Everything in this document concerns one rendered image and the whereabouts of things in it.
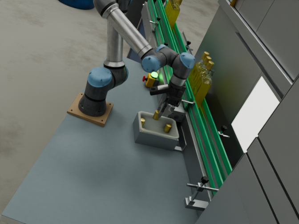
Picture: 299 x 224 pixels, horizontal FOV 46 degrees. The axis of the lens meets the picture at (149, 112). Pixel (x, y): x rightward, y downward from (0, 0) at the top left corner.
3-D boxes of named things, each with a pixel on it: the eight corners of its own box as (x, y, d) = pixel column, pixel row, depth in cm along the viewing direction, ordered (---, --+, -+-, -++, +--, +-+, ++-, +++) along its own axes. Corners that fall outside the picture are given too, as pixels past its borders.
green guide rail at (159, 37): (174, 106, 201) (179, 95, 197) (172, 106, 201) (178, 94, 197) (148, 2, 341) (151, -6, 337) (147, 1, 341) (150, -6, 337)
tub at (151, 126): (173, 150, 190) (180, 139, 185) (134, 142, 184) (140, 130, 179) (169, 130, 204) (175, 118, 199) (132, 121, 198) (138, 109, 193)
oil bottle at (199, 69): (193, 99, 217) (209, 70, 206) (185, 97, 216) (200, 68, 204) (192, 94, 222) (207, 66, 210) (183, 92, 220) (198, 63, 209)
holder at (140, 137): (182, 153, 192) (187, 142, 188) (134, 142, 184) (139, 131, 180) (177, 133, 205) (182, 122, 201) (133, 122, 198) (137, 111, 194)
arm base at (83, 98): (74, 110, 185) (77, 95, 179) (82, 96, 197) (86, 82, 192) (101, 120, 185) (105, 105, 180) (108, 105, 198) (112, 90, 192)
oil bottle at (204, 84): (197, 110, 208) (213, 81, 196) (189, 108, 206) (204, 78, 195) (195, 105, 212) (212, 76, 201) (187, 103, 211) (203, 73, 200)
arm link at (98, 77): (79, 91, 183) (84, 69, 175) (95, 83, 193) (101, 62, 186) (97, 102, 179) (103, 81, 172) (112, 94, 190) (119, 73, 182)
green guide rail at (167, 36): (186, 109, 203) (191, 98, 199) (184, 109, 203) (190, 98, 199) (155, 4, 343) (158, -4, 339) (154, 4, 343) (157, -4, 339)
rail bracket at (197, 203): (206, 221, 153) (231, 187, 141) (171, 215, 149) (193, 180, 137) (204, 212, 157) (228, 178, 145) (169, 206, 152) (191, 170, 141)
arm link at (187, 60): (184, 49, 169) (199, 58, 167) (175, 68, 175) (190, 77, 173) (177, 52, 163) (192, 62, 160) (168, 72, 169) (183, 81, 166)
